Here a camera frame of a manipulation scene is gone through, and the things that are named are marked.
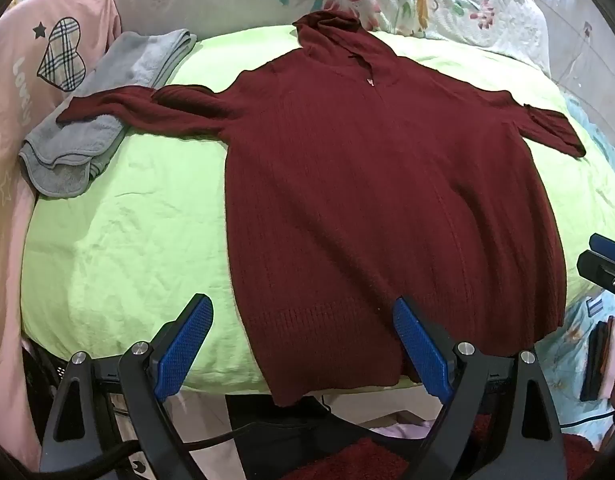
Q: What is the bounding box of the dark red knit hoodie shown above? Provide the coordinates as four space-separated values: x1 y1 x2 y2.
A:
58 11 586 405

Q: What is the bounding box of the stack of dark folded items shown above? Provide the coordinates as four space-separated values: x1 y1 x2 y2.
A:
580 316 615 402

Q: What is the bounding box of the light green bed sheet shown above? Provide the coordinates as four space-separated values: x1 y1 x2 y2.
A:
21 25 615 394

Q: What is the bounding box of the grey folded towel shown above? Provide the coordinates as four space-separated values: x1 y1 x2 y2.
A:
19 29 196 198

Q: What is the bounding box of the pink blanket with plaid heart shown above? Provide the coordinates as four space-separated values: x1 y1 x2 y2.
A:
0 0 121 469

